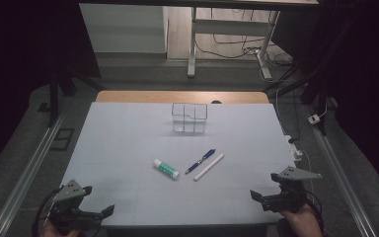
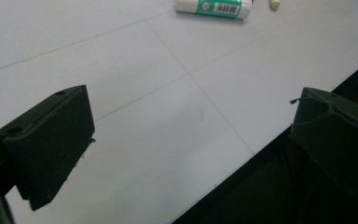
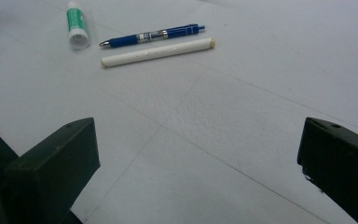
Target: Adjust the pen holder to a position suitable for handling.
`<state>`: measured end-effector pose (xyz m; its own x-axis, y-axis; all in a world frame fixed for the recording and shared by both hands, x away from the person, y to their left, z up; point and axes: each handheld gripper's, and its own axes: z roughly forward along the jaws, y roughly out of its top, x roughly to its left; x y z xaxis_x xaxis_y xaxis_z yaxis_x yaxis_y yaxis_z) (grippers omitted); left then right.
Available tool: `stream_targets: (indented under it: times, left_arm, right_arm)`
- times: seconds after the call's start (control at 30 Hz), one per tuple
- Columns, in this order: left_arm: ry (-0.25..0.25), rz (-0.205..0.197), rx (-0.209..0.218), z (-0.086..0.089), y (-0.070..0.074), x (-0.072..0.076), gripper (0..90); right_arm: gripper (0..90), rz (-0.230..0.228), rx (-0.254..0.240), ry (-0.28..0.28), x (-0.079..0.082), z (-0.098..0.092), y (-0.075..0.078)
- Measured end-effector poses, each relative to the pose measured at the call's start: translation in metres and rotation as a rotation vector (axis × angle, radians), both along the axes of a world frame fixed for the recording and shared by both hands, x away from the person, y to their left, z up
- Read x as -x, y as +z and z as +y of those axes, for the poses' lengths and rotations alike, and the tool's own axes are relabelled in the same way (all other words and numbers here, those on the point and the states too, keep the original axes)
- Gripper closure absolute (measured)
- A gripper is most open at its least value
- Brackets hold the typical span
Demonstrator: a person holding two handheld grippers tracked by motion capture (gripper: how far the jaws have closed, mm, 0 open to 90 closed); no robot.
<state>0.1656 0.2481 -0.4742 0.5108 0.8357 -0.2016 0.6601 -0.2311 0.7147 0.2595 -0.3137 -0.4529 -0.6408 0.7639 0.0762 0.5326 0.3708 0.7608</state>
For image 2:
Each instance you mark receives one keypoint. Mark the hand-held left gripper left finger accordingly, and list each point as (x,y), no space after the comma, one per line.
(46,143)

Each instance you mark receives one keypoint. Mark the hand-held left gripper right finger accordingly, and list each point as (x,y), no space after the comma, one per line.
(338,140)

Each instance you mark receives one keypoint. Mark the white pen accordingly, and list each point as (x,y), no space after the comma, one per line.
(274,4)

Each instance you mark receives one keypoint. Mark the green and white glue stick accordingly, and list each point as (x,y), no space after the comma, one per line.
(217,7)

